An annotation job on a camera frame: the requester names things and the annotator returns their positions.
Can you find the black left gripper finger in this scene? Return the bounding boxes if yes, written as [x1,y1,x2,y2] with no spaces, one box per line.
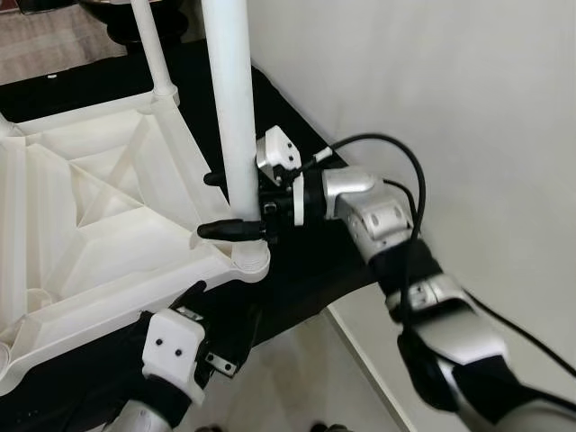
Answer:
[171,281,208,314]

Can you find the black floor mat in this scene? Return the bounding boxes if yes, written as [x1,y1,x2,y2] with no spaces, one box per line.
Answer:
[0,40,397,432]

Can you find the white plastic table top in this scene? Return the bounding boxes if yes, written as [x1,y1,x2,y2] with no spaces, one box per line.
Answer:
[0,90,271,397]

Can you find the patterned floor rug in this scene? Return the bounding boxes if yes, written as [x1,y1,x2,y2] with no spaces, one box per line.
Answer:
[0,9,136,86]

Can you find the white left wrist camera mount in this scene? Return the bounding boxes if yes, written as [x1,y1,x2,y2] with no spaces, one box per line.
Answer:
[142,308,210,406]

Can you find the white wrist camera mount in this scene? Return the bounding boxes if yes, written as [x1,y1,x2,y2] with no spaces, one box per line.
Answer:
[255,126,307,226]
[142,308,210,406]

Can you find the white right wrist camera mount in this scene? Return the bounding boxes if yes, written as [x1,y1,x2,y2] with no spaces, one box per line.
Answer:
[255,126,307,226]

